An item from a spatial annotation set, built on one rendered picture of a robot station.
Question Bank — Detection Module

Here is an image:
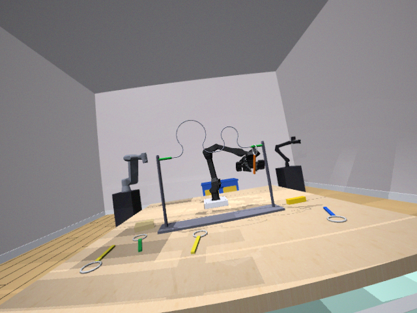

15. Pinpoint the blue-handled white loop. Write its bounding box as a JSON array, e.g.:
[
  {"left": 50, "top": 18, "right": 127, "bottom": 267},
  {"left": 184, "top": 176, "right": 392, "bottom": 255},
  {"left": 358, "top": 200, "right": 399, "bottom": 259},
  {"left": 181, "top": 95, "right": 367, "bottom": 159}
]
[{"left": 323, "top": 207, "right": 347, "bottom": 222}]

